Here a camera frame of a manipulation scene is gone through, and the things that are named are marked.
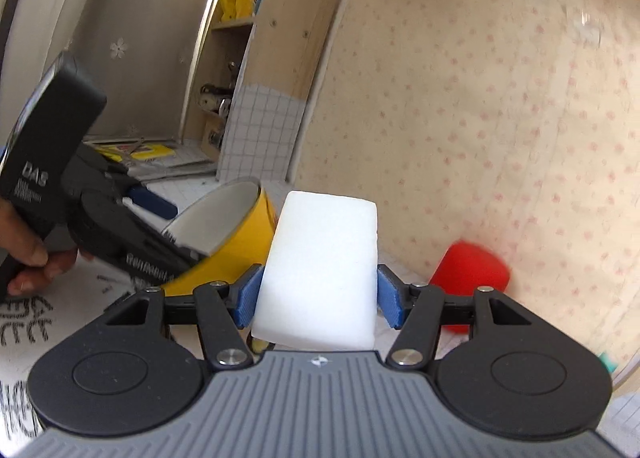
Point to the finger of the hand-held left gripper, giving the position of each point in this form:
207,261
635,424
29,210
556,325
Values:
152,203
175,240

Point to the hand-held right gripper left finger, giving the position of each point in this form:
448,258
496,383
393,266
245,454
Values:
247,298

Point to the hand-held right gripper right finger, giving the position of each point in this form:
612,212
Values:
391,298

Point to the yellow bowl with white inside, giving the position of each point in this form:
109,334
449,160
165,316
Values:
240,243

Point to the white sponge block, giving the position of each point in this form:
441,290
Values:
320,268

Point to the person's left hand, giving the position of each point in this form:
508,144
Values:
20,243

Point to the yellow booklet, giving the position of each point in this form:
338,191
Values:
150,153

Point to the red cylindrical speaker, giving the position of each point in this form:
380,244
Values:
470,268

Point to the small wooden box with latch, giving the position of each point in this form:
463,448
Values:
212,138

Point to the black and metal tool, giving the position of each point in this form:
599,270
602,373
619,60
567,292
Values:
215,98

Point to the grey flowered curtain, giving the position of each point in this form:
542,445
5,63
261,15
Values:
140,38

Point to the wooden shelf unit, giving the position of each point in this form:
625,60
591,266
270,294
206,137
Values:
295,38

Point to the small bottle with teal cap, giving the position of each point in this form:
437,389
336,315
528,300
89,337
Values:
607,362

